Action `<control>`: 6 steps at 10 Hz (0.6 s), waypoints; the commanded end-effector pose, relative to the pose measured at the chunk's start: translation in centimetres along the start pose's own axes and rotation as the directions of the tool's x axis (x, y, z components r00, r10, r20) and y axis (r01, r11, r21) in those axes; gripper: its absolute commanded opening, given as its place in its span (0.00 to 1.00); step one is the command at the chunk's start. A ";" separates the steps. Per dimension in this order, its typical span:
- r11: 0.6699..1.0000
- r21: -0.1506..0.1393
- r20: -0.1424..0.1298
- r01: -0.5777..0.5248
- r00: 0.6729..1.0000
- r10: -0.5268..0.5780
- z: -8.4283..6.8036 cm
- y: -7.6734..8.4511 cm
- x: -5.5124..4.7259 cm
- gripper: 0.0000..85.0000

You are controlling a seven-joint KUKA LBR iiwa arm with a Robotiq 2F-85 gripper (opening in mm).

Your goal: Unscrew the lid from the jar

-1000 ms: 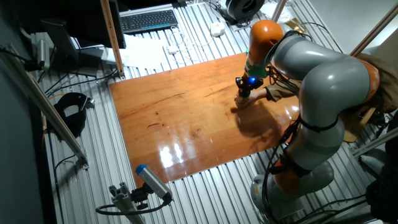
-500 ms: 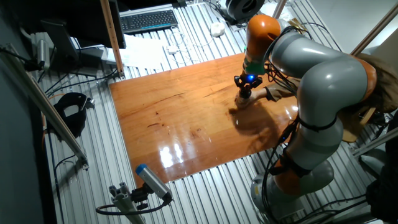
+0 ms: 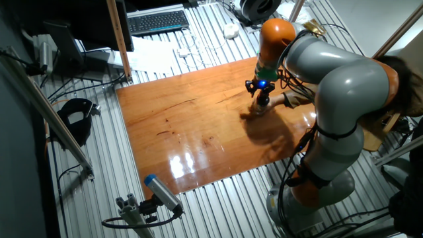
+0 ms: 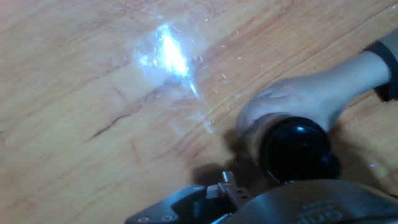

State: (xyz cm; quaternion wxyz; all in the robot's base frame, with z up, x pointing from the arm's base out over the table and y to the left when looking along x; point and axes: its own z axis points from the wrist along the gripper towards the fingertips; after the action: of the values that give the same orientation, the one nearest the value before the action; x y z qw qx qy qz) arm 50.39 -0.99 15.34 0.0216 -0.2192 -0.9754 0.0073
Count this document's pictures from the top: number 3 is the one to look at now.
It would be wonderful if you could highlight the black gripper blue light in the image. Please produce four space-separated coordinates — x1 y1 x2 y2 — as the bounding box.
245 79 276 98

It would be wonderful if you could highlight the small clear glass jar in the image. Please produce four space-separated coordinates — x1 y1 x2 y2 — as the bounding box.
250 102 266 115

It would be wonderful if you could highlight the right forearm brown sleeve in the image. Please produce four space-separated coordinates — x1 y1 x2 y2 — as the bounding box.
282 84 318 109

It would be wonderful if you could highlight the person's right hand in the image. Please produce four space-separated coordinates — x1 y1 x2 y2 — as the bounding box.
249 95 286 115

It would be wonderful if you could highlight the white rounded plastic lump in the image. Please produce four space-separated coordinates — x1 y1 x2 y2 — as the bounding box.
223 22 240 40

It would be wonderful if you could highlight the gold foil packet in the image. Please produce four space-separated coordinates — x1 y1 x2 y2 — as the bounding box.
303 19 327 36

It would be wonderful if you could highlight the white paper sheet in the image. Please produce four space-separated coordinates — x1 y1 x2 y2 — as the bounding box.
114 36 181 75

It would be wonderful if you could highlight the black computer keyboard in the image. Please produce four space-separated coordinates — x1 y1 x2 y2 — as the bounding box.
127 9 190 37

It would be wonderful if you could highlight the person's head dark hair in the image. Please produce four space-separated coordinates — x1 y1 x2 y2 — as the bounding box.
376 55 416 115

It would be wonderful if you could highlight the wooden upright beam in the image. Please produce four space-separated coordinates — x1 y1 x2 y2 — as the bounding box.
106 0 134 83

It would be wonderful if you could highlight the aluminium profile bar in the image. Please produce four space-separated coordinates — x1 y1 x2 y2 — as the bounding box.
375 135 423 167

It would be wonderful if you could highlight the short aluminium profile stub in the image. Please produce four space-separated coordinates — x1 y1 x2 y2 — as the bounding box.
115 193 155 238

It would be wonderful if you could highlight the black clamp holder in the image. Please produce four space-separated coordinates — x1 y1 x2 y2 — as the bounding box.
56 98 100 147

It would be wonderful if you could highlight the black fabric mass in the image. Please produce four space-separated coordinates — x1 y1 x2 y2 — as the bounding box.
388 118 423 237

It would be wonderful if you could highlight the black computer monitor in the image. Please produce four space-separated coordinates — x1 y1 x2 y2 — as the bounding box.
0 0 135 52

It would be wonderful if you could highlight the black monitor stand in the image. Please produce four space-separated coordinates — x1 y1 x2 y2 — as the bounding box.
42 21 110 82

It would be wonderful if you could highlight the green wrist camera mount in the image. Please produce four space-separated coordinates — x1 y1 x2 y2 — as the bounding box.
254 64 280 82

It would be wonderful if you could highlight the thin white cable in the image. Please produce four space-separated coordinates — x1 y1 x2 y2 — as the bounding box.
180 28 229 67

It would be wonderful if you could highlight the upright aluminium post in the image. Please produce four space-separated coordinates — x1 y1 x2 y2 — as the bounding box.
289 0 305 21

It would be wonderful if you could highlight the silver camera with blue end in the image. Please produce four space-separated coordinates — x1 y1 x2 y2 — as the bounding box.
144 174 184 216

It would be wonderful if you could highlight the slanted wooden frame beam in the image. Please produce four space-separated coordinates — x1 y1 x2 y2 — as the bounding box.
375 3 423 59

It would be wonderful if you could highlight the black camera cable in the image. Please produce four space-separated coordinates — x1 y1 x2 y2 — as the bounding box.
101 211 180 230

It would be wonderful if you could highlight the long aluminium rail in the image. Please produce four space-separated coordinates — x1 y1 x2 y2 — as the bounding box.
0 46 95 181

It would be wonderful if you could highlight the silver cylindrical camera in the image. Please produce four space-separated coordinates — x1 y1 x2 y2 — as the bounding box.
38 41 54 75

